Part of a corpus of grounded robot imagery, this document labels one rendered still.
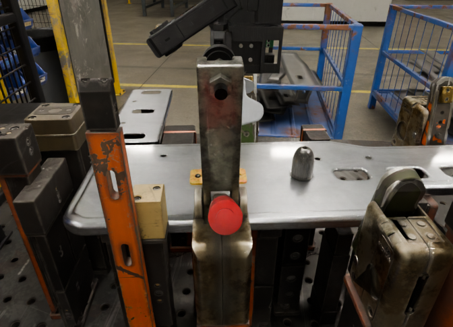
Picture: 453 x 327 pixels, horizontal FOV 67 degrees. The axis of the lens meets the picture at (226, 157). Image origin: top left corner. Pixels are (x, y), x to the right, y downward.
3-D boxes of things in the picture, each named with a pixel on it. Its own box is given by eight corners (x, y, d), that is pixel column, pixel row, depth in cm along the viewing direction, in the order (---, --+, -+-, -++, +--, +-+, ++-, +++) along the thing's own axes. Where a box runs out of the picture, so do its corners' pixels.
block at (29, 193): (99, 281, 72) (65, 156, 56) (81, 336, 61) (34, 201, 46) (85, 282, 71) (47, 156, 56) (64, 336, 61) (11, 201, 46)
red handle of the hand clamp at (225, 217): (239, 189, 37) (259, 199, 21) (240, 210, 37) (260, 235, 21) (200, 190, 37) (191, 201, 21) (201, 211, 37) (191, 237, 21)
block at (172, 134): (207, 223, 87) (203, 123, 73) (206, 256, 78) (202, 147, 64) (169, 224, 87) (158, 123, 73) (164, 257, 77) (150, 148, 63)
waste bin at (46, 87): (90, 100, 359) (75, 27, 322) (67, 120, 315) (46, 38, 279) (44, 99, 362) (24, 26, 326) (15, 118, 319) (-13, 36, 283)
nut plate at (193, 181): (245, 169, 53) (245, 162, 52) (247, 183, 50) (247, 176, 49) (190, 170, 53) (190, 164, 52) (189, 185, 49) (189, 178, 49)
